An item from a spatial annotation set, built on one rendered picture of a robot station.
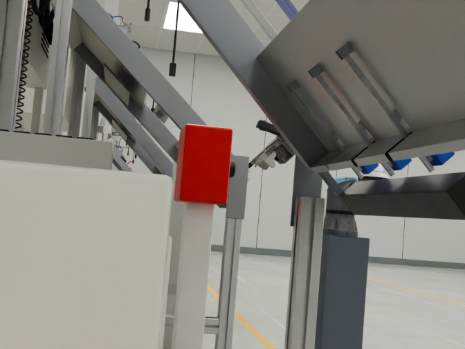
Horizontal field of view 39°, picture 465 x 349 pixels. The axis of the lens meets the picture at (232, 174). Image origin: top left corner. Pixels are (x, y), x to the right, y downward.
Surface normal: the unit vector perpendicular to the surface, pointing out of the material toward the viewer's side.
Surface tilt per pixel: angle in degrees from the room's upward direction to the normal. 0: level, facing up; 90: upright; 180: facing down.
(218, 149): 90
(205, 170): 90
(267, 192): 90
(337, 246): 90
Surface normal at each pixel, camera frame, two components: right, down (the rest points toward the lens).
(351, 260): 0.33, -0.03
